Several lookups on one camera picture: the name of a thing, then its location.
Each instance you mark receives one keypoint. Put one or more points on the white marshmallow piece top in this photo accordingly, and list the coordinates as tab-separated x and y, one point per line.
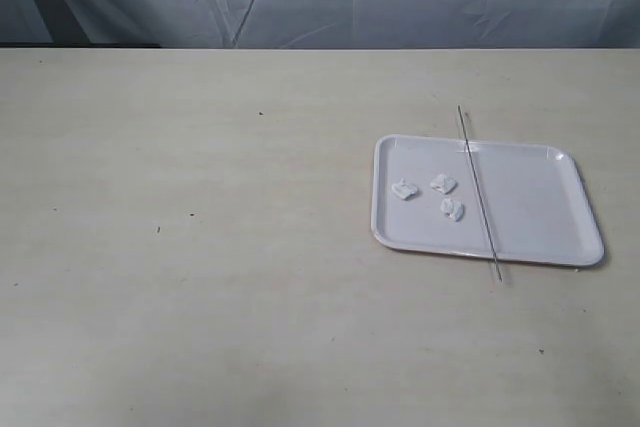
404	190

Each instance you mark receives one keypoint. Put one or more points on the white marshmallow piece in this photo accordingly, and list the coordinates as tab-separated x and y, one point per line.
443	184
404	190
453	209

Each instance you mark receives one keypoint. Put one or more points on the white marshmallow piece bottom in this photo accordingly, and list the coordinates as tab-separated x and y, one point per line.
453	209

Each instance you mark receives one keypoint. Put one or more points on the thin metal skewer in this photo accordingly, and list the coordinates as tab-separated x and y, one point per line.
496	264

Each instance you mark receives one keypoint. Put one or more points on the white plastic tray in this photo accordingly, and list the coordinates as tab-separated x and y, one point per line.
534	196

